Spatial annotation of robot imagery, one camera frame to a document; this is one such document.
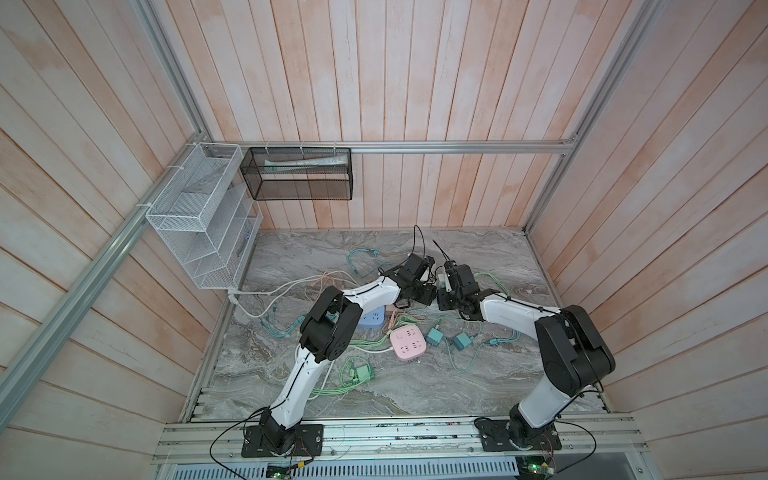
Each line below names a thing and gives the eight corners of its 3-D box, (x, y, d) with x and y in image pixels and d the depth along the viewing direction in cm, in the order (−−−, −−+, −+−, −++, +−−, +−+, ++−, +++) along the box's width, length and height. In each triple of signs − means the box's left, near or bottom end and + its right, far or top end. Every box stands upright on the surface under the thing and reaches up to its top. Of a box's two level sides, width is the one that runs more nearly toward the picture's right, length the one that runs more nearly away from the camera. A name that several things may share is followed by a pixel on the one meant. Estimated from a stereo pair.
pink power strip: (391, 360, 88) (391, 357, 86) (390, 329, 94) (390, 325, 92) (426, 360, 88) (427, 357, 86) (423, 329, 94) (424, 325, 92)
